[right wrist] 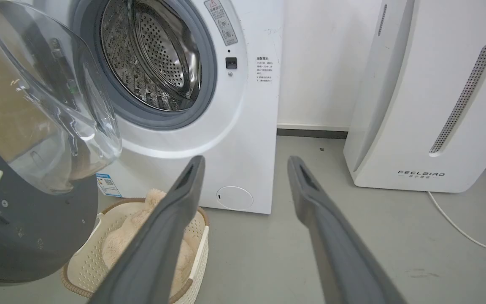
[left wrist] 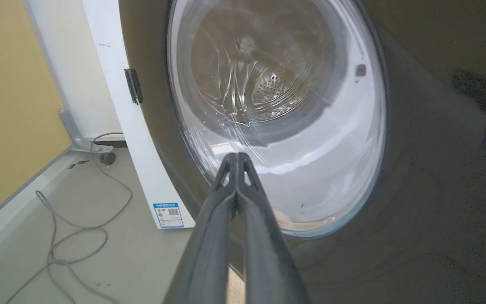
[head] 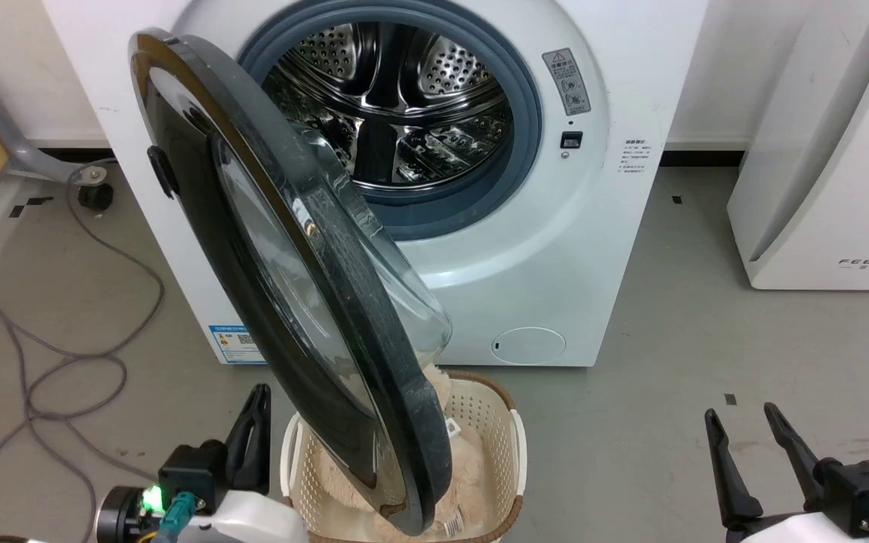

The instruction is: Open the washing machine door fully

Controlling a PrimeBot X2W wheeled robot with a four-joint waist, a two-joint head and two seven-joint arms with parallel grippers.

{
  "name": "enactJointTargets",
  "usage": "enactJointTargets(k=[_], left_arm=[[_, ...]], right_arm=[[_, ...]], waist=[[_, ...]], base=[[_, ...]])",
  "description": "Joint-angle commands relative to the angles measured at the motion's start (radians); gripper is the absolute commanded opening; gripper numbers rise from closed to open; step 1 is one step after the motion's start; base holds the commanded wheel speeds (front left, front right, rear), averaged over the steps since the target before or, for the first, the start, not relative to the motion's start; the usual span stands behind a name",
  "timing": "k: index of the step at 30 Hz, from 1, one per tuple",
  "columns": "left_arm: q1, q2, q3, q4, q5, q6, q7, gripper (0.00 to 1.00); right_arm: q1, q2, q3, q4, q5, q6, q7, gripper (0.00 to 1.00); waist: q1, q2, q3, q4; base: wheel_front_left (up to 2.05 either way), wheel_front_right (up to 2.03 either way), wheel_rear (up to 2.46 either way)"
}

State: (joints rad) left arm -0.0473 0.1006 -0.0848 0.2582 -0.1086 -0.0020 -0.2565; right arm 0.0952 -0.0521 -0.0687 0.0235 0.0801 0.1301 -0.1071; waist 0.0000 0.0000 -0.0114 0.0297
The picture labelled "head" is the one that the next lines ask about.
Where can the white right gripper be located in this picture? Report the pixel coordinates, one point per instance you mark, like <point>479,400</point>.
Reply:
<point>812,530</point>

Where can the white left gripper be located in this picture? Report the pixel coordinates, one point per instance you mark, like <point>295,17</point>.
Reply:
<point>261,520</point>

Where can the round black glass washer door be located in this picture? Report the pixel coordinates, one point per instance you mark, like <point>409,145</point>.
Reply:
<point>178,113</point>

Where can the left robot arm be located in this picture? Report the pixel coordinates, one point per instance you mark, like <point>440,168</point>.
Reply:
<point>121,516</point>

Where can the white front-load washing machine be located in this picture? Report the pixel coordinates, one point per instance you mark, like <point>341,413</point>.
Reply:
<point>593,264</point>

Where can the black door lock socket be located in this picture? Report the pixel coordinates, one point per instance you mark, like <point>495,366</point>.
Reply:
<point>571,140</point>

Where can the grey rubber door gasket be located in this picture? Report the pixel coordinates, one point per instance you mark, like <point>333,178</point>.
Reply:
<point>529,128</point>

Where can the blue energy label sticker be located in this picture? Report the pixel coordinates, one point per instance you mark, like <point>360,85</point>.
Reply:
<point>237,345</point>

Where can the beige plush cloth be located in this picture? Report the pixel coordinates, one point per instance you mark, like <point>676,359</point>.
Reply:
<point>474,471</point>

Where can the white brown-rimmed laundry basket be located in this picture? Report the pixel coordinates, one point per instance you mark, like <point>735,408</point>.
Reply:
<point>496,422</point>

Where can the round white filter cover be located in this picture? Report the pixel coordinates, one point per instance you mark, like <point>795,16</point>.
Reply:
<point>529,346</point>

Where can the black caster wheel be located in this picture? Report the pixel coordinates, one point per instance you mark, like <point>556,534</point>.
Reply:
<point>95,197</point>

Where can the white air purifier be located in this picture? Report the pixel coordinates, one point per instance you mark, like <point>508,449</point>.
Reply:
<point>842,151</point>

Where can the small printed text label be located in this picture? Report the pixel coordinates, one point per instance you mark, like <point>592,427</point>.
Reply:
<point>637,156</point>

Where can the grey metal furniture leg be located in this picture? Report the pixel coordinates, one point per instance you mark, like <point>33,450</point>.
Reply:
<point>16,147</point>

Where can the perforated steel washer drum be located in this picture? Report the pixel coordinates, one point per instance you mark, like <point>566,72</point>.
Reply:
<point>404,90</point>

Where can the grey warning sticker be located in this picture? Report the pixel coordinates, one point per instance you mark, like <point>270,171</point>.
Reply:
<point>566,81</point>

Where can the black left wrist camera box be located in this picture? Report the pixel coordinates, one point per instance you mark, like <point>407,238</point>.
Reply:
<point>191,475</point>

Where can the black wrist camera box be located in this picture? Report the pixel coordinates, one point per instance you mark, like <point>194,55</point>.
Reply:
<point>191,475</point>
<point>861,490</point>

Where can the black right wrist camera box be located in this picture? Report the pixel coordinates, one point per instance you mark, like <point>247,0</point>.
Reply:
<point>861,490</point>

